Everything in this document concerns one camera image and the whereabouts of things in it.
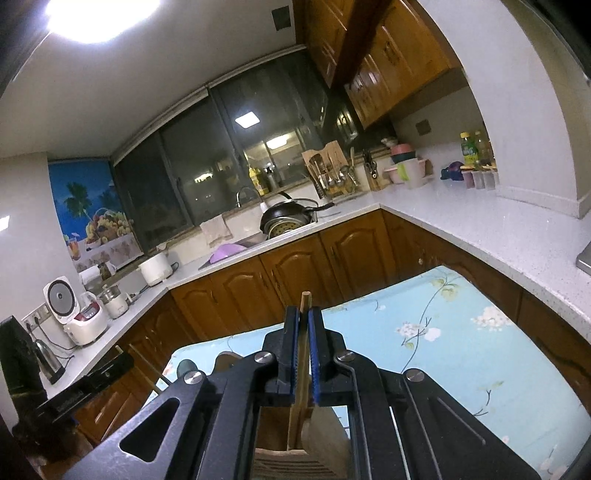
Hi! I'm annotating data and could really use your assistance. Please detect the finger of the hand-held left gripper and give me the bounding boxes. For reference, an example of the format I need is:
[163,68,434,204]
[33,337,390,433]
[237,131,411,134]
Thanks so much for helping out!
[37,354,136,418]

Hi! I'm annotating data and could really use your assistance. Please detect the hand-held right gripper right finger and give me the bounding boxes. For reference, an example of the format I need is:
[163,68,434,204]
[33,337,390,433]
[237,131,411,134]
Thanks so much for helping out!
[309,306,543,480]

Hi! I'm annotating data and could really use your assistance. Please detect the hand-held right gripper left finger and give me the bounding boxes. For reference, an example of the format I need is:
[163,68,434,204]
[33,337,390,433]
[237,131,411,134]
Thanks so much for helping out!
[60,305,302,480]

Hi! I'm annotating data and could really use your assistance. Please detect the wooden chopstick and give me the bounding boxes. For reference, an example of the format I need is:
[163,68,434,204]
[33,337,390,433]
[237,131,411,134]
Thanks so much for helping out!
[115,345,163,395]
[286,291,312,450]

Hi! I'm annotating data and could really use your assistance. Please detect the wooden utensil holder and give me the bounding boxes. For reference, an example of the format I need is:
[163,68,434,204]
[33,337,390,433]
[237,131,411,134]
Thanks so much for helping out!
[213,351,354,480]

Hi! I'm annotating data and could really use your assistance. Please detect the dish rack with utensils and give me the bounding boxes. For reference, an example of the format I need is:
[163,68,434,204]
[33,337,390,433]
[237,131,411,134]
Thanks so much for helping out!
[301,141,363,200]

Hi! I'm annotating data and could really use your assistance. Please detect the steel electric kettle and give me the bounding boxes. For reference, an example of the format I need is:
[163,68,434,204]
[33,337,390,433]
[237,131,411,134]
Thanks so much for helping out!
[30,338,65,385]

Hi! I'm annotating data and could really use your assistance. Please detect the white rice cooker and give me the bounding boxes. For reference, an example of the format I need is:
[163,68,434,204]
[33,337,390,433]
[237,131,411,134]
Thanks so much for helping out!
[43,275,109,347]

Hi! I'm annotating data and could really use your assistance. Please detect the wooden base cabinets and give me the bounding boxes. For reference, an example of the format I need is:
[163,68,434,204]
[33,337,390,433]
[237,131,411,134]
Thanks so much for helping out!
[74,208,591,444]

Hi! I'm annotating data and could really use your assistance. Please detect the white round cooker pot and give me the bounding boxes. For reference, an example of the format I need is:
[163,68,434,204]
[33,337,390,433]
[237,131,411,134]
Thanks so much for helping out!
[139,251,175,286]

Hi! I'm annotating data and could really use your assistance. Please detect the floral blue tablecloth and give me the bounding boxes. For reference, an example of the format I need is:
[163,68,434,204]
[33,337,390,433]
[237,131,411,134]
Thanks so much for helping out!
[159,265,578,480]

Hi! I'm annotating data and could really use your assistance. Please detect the black wok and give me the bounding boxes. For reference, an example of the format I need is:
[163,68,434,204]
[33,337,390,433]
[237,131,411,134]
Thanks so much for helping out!
[259,198,335,227]

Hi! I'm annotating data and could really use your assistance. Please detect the beige dish cloth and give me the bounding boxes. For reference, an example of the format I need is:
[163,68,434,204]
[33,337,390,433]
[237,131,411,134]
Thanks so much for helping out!
[199,215,234,247]

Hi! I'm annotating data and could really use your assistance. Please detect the chrome sink faucet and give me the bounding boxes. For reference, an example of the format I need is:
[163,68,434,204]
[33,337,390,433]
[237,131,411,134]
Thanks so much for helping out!
[236,186,264,213]

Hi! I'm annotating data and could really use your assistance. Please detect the knife block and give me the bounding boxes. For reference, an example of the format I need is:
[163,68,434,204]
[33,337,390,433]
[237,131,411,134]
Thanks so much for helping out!
[362,148,384,192]

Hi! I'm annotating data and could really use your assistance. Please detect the white stone countertop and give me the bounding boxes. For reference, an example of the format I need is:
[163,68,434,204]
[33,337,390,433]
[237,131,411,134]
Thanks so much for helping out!
[23,182,591,384]

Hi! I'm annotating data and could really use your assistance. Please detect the dark kitchen window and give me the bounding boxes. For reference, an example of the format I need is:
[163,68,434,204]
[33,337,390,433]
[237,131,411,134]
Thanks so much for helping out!
[111,51,365,254]

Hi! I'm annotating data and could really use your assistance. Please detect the seasoning jar set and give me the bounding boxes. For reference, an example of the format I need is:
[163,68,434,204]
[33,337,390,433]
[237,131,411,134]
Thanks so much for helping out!
[462,164,499,191]

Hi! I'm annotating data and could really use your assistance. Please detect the yellow cap oil bottle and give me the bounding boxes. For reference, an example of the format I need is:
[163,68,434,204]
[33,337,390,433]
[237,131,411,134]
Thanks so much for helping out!
[475,130,492,166]
[459,131,478,167]

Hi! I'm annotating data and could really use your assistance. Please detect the wooden upper cabinets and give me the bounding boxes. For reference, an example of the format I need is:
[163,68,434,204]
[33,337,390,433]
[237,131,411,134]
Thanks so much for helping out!
[293,0,465,130]

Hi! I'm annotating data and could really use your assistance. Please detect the ceiling light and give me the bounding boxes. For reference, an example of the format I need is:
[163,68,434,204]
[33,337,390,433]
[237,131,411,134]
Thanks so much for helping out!
[44,0,162,44]

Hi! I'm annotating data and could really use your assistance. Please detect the wall socket strip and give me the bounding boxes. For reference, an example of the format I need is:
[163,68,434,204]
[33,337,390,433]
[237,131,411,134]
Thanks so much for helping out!
[23,305,51,330]

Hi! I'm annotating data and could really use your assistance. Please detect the beach fruit wall poster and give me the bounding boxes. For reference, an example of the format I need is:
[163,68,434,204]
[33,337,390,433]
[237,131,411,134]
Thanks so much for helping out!
[48,159,144,273]

